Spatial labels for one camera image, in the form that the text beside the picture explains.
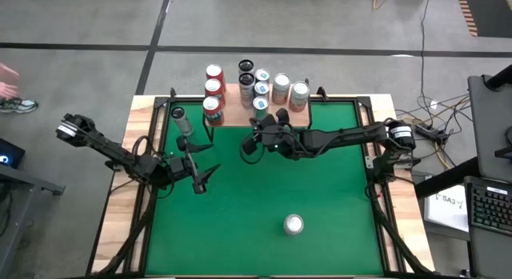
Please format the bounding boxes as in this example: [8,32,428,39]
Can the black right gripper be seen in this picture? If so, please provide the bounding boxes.
[242,107,305,158]

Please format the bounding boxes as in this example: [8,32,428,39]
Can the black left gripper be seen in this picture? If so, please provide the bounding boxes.
[170,134,222,195]

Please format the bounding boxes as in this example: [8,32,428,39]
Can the blue silver Red Bull can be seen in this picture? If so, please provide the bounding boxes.
[254,68,272,86]
[254,81,271,100]
[251,96,270,120]

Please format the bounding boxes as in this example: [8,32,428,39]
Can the red Fanta can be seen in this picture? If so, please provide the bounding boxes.
[202,95,225,127]
[205,63,227,84]
[203,78,226,101]

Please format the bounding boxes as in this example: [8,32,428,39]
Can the white orange Spindrift can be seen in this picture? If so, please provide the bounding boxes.
[271,72,292,106]

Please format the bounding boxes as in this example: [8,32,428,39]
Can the white red Spindrift can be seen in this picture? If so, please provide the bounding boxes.
[288,81,311,113]
[283,213,306,237]

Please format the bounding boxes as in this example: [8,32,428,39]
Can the green table mat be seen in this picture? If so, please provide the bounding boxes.
[144,102,386,277]

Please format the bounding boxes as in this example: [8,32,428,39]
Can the black power strip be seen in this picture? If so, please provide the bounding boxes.
[414,124,450,146]

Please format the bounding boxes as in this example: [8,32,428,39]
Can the grey side table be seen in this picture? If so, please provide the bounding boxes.
[0,162,66,278]

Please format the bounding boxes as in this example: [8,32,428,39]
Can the person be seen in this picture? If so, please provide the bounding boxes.
[0,62,40,115]

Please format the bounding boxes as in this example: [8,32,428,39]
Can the black desk strut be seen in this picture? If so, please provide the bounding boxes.
[414,155,483,200]

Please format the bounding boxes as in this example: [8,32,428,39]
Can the black computer tower blue lights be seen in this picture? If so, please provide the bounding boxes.
[0,138,26,170]

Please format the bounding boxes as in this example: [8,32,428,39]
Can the white paper sheet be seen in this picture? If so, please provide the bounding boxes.
[422,185,470,234]

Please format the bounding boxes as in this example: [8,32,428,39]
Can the grey desk top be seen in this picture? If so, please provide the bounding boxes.
[466,74,512,184]

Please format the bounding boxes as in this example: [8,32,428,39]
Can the black backlit keyboard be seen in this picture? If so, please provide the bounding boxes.
[470,185,512,237]

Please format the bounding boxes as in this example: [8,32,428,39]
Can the black monitor stand base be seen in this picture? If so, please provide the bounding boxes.
[494,126,512,160]

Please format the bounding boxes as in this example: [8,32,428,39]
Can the black monitor pole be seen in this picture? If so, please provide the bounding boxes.
[483,64,512,91]

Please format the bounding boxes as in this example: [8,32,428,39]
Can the grey keyboard tray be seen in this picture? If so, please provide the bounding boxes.
[463,175,512,279]

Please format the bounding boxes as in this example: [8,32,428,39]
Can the black mat striped edge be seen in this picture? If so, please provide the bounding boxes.
[454,0,512,38]

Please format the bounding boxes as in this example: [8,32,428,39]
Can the wooden shelf black metal frame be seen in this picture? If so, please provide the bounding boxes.
[202,78,314,143]

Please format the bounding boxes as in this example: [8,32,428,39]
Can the black right camera cable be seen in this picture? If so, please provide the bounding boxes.
[238,142,267,165]

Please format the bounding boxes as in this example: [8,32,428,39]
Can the black camera cable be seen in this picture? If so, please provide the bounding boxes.
[238,142,267,165]
[131,134,177,200]

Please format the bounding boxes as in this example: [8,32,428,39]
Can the black left camera cable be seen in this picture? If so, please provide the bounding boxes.
[131,134,177,200]

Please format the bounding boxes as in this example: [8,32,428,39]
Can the black aluminium table frame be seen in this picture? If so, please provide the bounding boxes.
[86,86,437,279]

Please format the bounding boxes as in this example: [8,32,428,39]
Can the long black floor cable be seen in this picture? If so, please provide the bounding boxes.
[418,0,437,128]

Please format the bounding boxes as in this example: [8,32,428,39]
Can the yellow floor cable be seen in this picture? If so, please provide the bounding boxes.
[398,114,453,171]

